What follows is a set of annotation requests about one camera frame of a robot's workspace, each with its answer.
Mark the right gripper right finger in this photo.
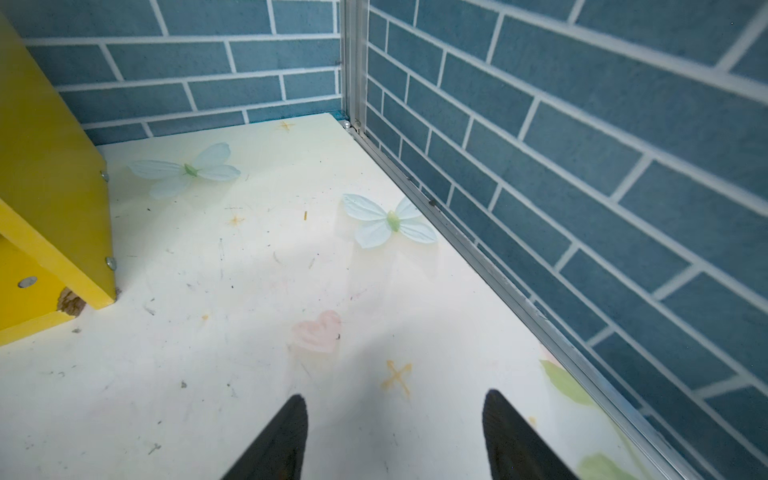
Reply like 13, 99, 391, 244
482, 389, 577, 480

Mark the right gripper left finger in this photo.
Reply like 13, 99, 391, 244
222, 394, 309, 480

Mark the yellow pink blue shelf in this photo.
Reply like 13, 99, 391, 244
1, 19, 117, 345

